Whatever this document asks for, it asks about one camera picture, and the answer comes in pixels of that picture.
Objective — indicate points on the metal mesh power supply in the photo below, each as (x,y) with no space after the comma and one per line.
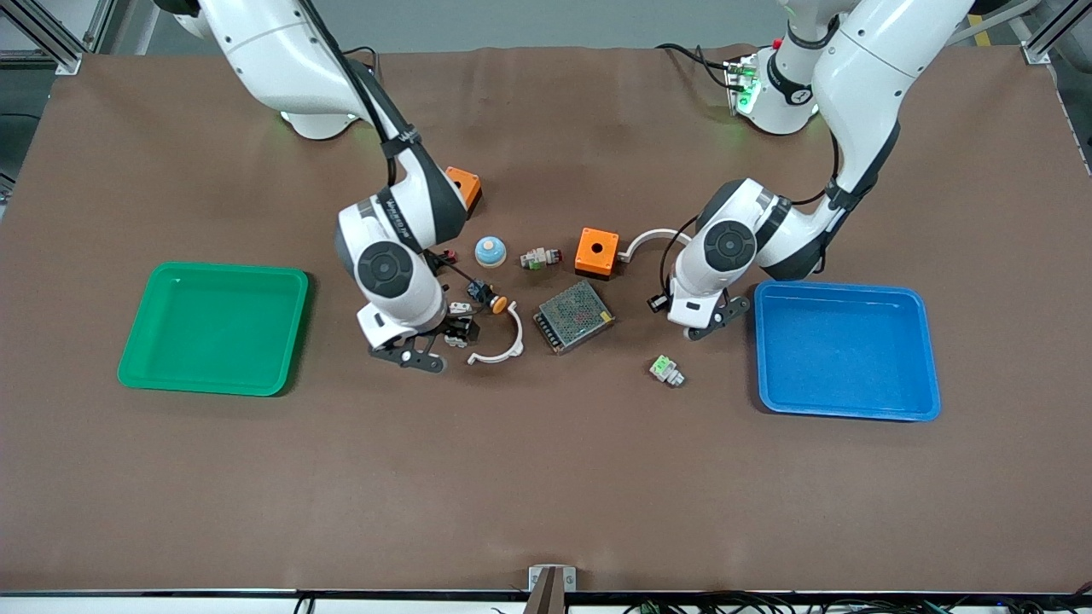
(573,316)

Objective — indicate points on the brown table mat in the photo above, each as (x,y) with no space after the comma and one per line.
(546,477)

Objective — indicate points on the grey circuit breaker red switch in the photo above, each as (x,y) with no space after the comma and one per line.
(459,335)

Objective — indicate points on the green grey terminal block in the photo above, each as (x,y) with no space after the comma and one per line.
(666,371)

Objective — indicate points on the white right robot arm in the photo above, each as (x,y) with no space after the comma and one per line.
(281,60)

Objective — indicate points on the green red selector switch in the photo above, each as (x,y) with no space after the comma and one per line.
(541,257)

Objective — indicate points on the grey metal edge bracket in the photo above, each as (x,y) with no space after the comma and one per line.
(552,580)

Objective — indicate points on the large white arc bracket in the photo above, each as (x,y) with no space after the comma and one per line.
(641,236)

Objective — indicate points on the small white arc bracket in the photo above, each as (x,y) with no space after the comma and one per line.
(517,337)

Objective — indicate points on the orange black button box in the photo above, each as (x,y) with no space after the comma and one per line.
(466,181)
(596,251)

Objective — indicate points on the black orange push button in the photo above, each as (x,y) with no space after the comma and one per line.
(486,296)

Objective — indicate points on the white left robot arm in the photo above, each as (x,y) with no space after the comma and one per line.
(870,68)

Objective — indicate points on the blue dome push button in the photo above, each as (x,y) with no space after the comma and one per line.
(490,251)

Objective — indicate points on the aluminium frame post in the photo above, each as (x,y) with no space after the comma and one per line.
(1036,47)
(51,38)

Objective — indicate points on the green plastic tray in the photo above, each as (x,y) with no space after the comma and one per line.
(213,328)

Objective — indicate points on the black red switch module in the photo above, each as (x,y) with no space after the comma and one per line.
(445,255)

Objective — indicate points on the blue plastic tray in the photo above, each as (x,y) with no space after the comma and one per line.
(845,358)

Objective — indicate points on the small black capacitor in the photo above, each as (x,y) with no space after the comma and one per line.
(658,302)

